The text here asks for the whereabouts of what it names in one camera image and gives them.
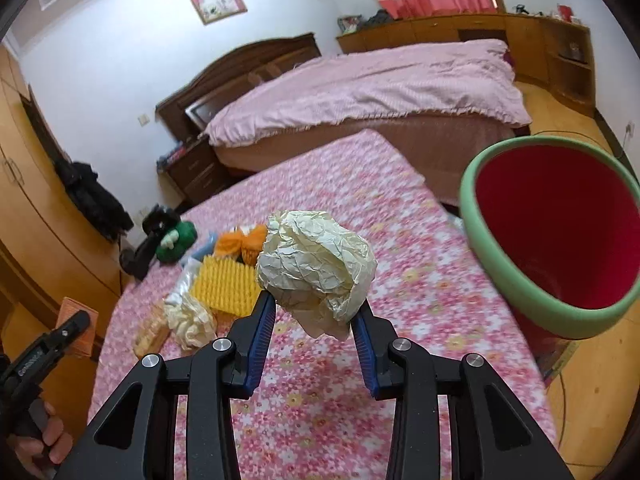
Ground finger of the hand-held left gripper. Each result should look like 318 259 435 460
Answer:
10 310 91 386

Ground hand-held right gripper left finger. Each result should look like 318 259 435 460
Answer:
52 290 276 480

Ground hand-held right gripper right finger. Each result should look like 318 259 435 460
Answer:
350 300 576 480

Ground yellow spiky mat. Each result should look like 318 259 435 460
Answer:
192 255 257 317

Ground pink cloth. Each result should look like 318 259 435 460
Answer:
255 210 378 340

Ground red bucket with green rim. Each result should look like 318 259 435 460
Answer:
459 135 640 381

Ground person's left hand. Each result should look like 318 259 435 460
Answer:
7 400 73 466

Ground orange box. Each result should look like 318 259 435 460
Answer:
56 297 96 358

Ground cream crumpled wrapper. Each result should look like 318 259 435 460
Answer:
164 292 218 353

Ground clear plastic bag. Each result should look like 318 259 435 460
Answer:
162 255 206 311

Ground yellow snack packet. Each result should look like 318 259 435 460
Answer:
132 305 171 359

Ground orange cloth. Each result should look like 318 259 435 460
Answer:
215 225 271 266

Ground light blue sock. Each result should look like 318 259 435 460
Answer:
192 232 218 261

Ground green plush toy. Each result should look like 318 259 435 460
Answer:
156 221 198 263

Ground light wooden wardrobe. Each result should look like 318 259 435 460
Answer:
0 42 126 361

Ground black hanging clothes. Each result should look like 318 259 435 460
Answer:
52 160 133 243

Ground pink floral sheet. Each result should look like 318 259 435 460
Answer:
90 129 558 480

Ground dark wooden nightstand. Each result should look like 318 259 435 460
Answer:
157 135 236 206

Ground books on nightstand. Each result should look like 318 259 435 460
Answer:
157 145 192 166

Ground brown bed skirt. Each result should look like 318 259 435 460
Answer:
215 110 531 206

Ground pink checked quilt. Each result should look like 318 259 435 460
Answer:
202 38 533 148

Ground dark wooden bed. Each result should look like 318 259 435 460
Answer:
156 32 533 206

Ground clutter pile on cabinet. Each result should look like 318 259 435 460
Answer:
337 10 396 33

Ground light wooden low cabinet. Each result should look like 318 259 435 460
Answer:
336 11 598 116

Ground black floor cable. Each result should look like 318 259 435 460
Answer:
547 355 581 461

